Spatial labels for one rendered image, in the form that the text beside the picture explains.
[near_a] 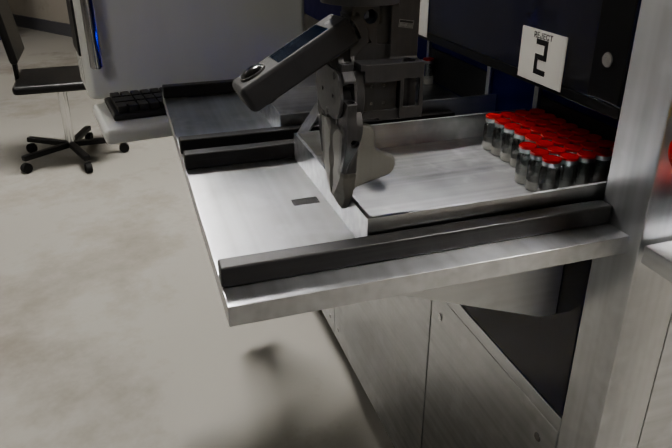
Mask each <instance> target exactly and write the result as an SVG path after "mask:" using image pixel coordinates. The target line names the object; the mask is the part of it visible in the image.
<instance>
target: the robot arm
mask: <svg viewBox="0 0 672 448"><path fill-rule="evenodd" d="M320 2H322V3H325V4H329V5H337V6H342V11H340V14H341V16H337V15H333V14H330V15H328V16H327V17H325V18H324V19H322V20H321V21H319V22H318V23H316V24H315V25H313V26H312V27H310V28H309V29H308V30H306V31H305V32H303V33H302V34H300V35H299V36H297V37H296V38H294V39H293V40H291V41H290V42H289V43H287V44H286V45H284V46H283V47H281V48H280V49H278V50H277V51H275V52H274V53H272V54H271V55H270V56H268V57H267V58H265V59H264V60H262V61H261V62H259V63H258V64H255V65H252V66H250V67H248V68H247V69H246V70H245V71H244V72H243V74H242V75H240V76H239V77H237V78H236V79H235V80H234V81H233V83H232V86H233V89H234V90H235V92H236V93H237V95H238V96H239V98H240V99H241V100H242V102H243V103H244V104H245V105H246V106H247V107H248V108H249V109H250V110H251V111H254V112H258V111H260V110H261V109H263V108H264V107H265V106H267V105H269V104H271V103H273V102H274V101H275V100H276V99H277V98H279V97H280V96H281V95H283V94H284V93H286V92H287V91H289V90H290V89H292V88H293V87H294V86H296V85H297V84H299V83H300V82H302V81H303V80H305V79H306V78H307V77H309V76H310V75H312V74H313V73H315V72H316V71H317V79H316V85H317V95H318V122H319V131H320V140H321V148H322V151H323V159H324V165H325V171H326V176H327V181H328V186H329V190H330V192H331V194H332V195H333V197H334V198H335V200H336V202H337V203H338V205H339V206H340V207H341V208H347V207H348V205H349V203H350V201H351V198H352V194H353V190H354V189H355V188H356V187H357V186H359V185H362V184H364V183H367V182H370V181H372V180H375V179H378V178H380V177H383V176H386V175H388V174H389V173H391V171H392V170H393V168H394V166H395V159H394V157H393V155H392V154H390V153H387V152H385V151H382V150H381V146H380V144H379V143H378V142H376V141H375V131H374V129H373V128H372V127H371V126H370V125H369V124H366V123H363V120H364V119H375V118H376V119H377V120H378V121H381V120H392V119H398V118H399V119H402V118H413V117H421V116H422V100H423V85H424V69H425V61H423V60H421V59H419V58H418V57H417V49H418V31H419V14H420V0H320ZM365 13H366V15H365ZM364 15H365V16H364ZM417 77H419V86H418V102H417V105H415V92H416V85H417V80H416V78H417Z"/></svg>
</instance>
